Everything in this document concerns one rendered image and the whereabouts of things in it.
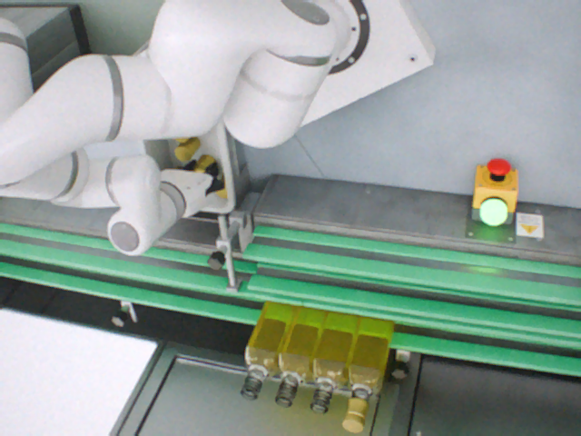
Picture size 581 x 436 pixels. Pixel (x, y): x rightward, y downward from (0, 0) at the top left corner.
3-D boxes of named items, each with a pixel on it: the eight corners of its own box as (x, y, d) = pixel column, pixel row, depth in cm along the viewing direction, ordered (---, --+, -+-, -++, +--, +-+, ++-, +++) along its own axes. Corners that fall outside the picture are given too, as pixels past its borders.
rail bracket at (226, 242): (239, 260, 118) (215, 308, 109) (227, 188, 108) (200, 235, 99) (254, 262, 118) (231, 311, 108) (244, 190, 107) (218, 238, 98)
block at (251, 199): (250, 229, 122) (237, 252, 117) (244, 190, 116) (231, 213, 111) (267, 231, 121) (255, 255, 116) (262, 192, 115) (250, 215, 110)
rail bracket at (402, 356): (398, 335, 121) (386, 391, 111) (399, 312, 116) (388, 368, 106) (418, 338, 120) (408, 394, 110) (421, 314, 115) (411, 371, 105)
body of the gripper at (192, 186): (136, 221, 106) (165, 196, 116) (191, 230, 104) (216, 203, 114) (132, 180, 103) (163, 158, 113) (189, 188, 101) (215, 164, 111)
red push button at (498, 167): (484, 185, 102) (487, 168, 100) (485, 171, 105) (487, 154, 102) (508, 188, 101) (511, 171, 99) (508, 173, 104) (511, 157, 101)
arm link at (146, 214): (83, 168, 90) (138, 163, 87) (119, 145, 99) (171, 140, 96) (110, 260, 95) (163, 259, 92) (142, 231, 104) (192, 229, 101)
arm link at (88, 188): (73, 130, 76) (160, 153, 96) (-3, 141, 80) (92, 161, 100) (73, 198, 75) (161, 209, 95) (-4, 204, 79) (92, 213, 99)
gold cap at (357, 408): (361, 395, 95) (356, 419, 92) (373, 408, 97) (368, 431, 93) (343, 399, 97) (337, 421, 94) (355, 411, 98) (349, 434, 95)
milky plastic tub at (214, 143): (171, 179, 128) (152, 204, 122) (150, 81, 114) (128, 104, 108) (251, 188, 124) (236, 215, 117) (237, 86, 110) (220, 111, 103)
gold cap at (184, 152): (182, 133, 118) (172, 144, 115) (199, 134, 117) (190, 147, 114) (184, 148, 120) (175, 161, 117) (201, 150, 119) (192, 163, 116)
